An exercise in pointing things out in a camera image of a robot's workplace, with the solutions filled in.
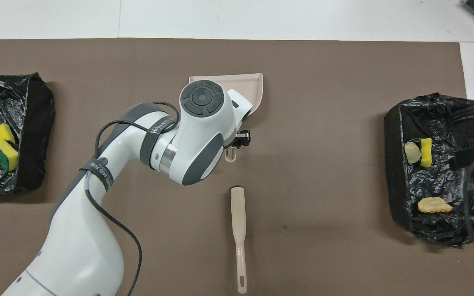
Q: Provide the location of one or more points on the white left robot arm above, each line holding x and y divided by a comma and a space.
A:
196, 131

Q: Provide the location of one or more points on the beige plastic dustpan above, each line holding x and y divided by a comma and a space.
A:
257, 88

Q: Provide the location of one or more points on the brown paper table mat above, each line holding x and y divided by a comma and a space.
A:
303, 53

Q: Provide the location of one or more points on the beige hand brush black bristles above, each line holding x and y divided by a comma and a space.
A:
238, 213

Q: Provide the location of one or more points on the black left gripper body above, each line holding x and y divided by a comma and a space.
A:
244, 139

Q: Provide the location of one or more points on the black bag lined bin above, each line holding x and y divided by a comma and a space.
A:
35, 123
426, 185

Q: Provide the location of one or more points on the notched yellow sponge piece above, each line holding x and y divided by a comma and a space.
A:
8, 155

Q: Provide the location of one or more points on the pale food piece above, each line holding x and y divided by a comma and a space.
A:
434, 204

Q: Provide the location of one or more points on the yellow sponge green backing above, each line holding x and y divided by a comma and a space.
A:
426, 152

